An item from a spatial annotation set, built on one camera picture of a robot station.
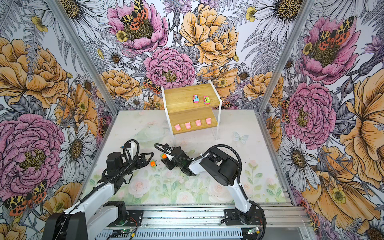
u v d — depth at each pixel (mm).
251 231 715
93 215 501
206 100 773
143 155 762
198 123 914
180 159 759
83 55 886
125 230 713
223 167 545
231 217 742
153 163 900
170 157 849
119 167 676
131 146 781
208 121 916
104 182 579
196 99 777
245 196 596
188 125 894
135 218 732
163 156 937
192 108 780
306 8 720
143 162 759
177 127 893
